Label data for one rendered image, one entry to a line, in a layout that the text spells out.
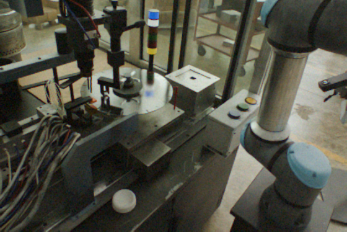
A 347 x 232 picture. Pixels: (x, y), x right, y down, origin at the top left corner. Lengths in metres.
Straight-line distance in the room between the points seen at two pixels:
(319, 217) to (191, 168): 0.43
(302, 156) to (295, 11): 0.39
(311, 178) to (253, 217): 0.23
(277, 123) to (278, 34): 0.26
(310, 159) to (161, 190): 0.45
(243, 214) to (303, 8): 0.60
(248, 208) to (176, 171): 0.26
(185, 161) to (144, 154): 0.17
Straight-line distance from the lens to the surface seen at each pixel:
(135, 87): 0.96
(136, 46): 1.56
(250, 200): 0.93
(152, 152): 0.90
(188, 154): 1.01
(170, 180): 0.92
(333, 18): 0.57
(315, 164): 0.80
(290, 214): 0.88
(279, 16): 0.63
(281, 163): 0.81
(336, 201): 2.20
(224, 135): 0.97
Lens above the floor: 1.45
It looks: 33 degrees down
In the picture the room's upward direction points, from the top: 6 degrees clockwise
